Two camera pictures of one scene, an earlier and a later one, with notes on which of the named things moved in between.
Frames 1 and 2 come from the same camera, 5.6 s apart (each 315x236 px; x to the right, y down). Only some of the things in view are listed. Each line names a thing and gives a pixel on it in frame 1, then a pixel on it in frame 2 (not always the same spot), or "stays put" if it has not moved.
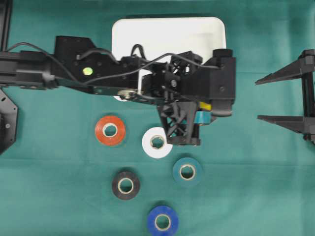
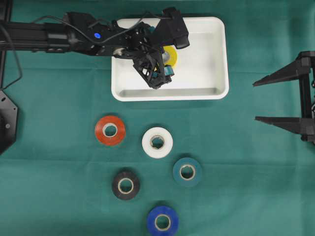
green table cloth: x=82 y=164 stays put
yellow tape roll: x=207 y=106 → x=173 y=53
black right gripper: x=304 y=66 stays put
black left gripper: x=177 y=91 → x=147 y=52
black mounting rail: x=6 y=16 stays put
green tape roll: x=183 y=181 stays put
